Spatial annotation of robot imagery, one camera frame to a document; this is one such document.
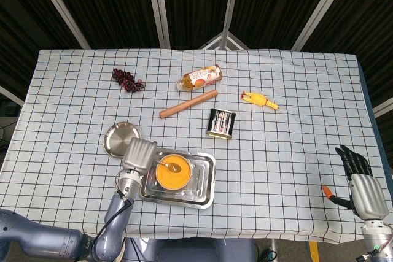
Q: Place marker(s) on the bowl of yellow liquid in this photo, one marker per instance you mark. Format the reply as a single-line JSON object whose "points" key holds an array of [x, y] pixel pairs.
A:
{"points": [[172, 180]]}

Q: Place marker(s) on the black rectangular tin can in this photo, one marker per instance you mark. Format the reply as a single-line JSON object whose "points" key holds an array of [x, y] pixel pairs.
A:
{"points": [[221, 123]]}

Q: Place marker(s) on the white metal frame post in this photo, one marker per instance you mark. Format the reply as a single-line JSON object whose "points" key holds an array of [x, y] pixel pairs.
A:
{"points": [[228, 7], [158, 7], [61, 7], [322, 7]]}

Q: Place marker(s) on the blue checkered tablecloth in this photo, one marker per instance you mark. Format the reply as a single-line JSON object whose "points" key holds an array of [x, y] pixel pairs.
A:
{"points": [[276, 151]]}

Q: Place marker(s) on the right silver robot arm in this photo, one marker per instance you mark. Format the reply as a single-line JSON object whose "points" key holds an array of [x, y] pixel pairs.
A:
{"points": [[374, 239]]}

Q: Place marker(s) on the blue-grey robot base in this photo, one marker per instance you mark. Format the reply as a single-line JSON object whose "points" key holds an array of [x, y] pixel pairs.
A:
{"points": [[190, 251]]}

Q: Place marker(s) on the dark red grape bunch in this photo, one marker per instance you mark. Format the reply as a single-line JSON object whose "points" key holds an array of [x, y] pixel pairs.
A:
{"points": [[126, 79]]}

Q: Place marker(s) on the small metal spoon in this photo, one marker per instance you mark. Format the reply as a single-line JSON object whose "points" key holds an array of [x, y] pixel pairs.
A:
{"points": [[175, 168]]}

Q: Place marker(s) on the rectangular steel tray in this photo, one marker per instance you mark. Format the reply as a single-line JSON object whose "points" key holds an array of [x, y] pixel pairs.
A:
{"points": [[202, 182]]}

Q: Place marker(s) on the orange drink bottle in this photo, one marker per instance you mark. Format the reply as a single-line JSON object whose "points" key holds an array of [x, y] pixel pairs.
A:
{"points": [[199, 78]]}

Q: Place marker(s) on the yellow rubber chicken toy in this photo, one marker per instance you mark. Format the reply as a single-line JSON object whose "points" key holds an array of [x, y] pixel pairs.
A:
{"points": [[258, 99]]}

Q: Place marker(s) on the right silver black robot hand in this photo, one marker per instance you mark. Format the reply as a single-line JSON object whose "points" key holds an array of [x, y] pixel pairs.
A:
{"points": [[368, 194]]}

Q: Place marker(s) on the wooden rolling pin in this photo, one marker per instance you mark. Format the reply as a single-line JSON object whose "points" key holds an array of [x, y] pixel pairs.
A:
{"points": [[188, 103]]}

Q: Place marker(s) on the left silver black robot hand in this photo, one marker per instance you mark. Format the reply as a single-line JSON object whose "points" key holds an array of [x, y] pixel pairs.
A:
{"points": [[139, 156]]}

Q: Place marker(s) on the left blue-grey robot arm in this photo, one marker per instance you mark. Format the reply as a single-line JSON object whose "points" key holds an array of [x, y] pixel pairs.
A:
{"points": [[46, 237]]}

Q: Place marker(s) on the yellow strip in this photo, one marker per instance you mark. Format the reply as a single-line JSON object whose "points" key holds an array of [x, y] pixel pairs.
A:
{"points": [[313, 251]]}

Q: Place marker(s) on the round steel plate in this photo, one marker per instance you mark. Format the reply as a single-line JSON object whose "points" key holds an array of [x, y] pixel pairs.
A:
{"points": [[116, 139]]}

